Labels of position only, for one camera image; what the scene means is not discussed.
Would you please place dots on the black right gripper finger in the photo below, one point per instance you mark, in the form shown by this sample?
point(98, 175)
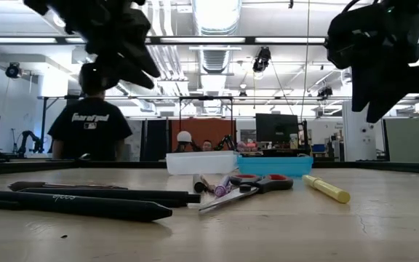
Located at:
point(364, 87)
point(402, 83)

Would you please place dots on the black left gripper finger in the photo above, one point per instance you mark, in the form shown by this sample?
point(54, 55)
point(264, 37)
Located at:
point(129, 74)
point(144, 60)

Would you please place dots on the yellow highlighter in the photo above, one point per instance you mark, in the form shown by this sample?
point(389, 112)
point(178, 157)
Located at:
point(326, 189)

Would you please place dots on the short black marker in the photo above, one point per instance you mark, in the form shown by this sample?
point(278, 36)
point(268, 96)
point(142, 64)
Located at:
point(198, 183)

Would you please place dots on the slim brown pink pen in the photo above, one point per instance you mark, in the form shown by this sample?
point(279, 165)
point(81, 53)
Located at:
point(208, 183)

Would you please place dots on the thin dark brown pen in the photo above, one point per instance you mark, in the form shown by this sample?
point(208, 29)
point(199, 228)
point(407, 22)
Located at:
point(49, 185)

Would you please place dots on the red and black scissors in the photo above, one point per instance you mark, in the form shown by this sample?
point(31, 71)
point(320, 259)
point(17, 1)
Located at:
point(264, 183)

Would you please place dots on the purple highlighter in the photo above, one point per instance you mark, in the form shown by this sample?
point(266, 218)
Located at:
point(222, 187)

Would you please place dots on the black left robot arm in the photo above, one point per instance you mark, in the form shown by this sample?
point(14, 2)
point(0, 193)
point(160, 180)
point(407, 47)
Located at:
point(36, 5)

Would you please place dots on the black background robot arm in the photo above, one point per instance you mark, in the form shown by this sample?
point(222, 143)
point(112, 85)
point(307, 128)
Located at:
point(29, 140)

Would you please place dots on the white column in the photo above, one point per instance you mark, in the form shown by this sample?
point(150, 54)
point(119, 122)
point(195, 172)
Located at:
point(362, 131)

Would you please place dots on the person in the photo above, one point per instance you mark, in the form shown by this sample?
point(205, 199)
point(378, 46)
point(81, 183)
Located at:
point(184, 137)
point(207, 145)
point(89, 127)

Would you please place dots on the orange partition panel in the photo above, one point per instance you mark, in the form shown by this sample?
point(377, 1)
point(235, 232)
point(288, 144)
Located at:
point(204, 129)

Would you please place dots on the black computer monitor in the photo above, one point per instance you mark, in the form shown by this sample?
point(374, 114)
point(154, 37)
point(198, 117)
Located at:
point(276, 128)

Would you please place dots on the clear plastic bin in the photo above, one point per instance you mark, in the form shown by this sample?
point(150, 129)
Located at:
point(200, 163)

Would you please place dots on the plain black pen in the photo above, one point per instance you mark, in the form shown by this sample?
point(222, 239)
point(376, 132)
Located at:
point(129, 195)

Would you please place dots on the black pen with grey print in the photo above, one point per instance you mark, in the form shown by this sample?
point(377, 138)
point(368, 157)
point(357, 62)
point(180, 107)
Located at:
point(78, 207)

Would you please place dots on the grey partition wall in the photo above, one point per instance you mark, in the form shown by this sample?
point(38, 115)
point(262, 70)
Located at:
point(409, 140)

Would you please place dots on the black metal stand frame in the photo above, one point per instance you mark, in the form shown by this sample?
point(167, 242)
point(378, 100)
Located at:
point(206, 98)

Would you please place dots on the silver ventilation duct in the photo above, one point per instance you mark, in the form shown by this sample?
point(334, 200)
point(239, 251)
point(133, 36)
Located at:
point(216, 22)

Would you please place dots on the black ceiling camera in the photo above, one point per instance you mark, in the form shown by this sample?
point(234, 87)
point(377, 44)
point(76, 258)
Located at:
point(13, 70)

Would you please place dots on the black overhead camera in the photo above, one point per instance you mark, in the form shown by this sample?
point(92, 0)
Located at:
point(262, 58)

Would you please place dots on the black aluminium table frame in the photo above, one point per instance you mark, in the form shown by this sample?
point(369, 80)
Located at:
point(49, 166)

